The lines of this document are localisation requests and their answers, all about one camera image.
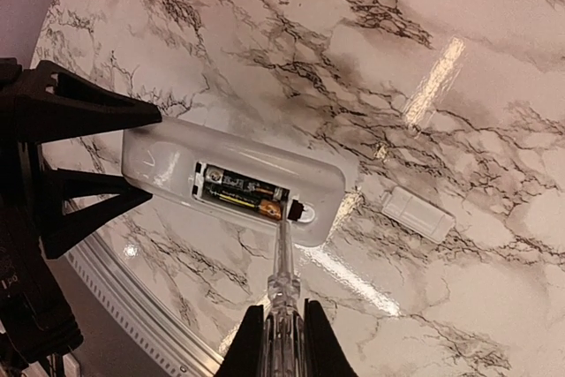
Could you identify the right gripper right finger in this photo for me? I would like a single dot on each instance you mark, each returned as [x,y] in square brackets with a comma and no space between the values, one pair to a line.
[324,355]

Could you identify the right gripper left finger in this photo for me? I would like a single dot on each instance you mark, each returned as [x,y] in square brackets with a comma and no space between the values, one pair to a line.
[244,356]

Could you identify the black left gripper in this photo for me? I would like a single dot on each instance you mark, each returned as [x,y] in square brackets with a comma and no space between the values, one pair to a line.
[53,104]

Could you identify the white remote control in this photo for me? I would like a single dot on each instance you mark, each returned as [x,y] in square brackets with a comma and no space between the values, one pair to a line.
[168,159]

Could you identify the black gold battery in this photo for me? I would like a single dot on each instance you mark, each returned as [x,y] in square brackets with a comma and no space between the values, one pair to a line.
[268,208]

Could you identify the black silver battery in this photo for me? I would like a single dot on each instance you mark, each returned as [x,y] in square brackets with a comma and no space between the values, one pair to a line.
[233,180]

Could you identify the white battery cover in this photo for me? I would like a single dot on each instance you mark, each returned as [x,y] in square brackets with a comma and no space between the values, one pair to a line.
[417,214]

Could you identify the front aluminium rail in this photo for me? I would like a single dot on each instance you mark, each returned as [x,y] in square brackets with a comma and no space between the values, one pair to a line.
[162,336]

